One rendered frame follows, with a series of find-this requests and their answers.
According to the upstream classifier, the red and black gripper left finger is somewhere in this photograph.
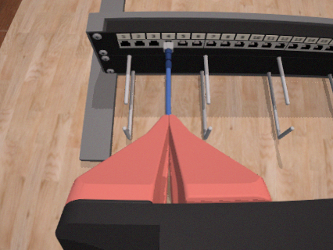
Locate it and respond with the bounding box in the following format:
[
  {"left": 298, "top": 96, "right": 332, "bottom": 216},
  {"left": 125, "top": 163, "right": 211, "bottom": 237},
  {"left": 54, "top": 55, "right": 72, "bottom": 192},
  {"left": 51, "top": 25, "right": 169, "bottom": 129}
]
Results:
[{"left": 65, "top": 115, "right": 169, "bottom": 205}]

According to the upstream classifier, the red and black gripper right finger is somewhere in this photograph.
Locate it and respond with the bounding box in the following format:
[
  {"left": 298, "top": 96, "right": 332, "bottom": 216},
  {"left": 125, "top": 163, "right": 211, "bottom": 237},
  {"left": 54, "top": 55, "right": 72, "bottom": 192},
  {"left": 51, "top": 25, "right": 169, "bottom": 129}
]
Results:
[{"left": 169, "top": 115, "right": 272, "bottom": 203}]

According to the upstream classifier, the blue patch cord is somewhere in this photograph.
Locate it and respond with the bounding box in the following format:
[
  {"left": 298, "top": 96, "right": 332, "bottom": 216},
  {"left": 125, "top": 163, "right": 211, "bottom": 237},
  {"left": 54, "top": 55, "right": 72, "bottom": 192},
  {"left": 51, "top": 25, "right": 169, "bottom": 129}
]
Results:
[{"left": 165, "top": 60, "right": 172, "bottom": 115}]

